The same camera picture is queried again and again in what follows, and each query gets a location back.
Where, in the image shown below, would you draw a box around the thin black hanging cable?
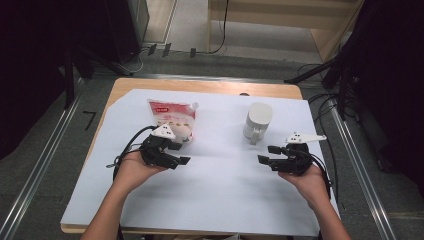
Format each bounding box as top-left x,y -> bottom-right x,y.
209,0 -> 231,55

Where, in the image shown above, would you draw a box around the person's left hand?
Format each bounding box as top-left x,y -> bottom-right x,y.
114,150 -> 168,195

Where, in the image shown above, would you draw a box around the black metal stand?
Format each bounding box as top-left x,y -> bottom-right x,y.
62,44 -> 135,110
283,46 -> 359,121

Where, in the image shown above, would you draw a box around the white flip-lid container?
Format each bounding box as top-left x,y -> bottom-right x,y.
242,102 -> 274,146

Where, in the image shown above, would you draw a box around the white table sheet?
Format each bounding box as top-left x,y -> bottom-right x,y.
60,88 -> 341,238

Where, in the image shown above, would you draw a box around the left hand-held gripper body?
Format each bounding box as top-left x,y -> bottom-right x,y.
139,123 -> 181,170

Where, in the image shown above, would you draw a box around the black floor cables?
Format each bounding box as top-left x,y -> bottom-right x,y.
296,62 -> 339,154

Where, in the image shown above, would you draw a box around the dark curtain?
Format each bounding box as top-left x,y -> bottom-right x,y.
346,0 -> 424,198
0,0 -> 111,161

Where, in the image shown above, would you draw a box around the light wooden shelf unit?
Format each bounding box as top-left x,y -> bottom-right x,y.
206,0 -> 365,63

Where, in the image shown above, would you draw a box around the metal floor rail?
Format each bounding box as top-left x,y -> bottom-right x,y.
328,99 -> 398,240
0,78 -> 86,240
132,73 -> 288,85

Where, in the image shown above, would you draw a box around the person's right hand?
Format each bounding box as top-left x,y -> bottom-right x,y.
278,164 -> 330,212

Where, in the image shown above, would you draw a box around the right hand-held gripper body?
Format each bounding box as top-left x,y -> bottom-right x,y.
276,132 -> 328,177

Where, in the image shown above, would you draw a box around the red and white food pouch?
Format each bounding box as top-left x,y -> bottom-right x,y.
147,98 -> 200,144

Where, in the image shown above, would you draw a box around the black cabinet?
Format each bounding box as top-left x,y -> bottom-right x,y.
103,0 -> 150,65

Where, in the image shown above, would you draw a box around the right hand-held gripper black cable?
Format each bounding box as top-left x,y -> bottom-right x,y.
308,153 -> 334,201

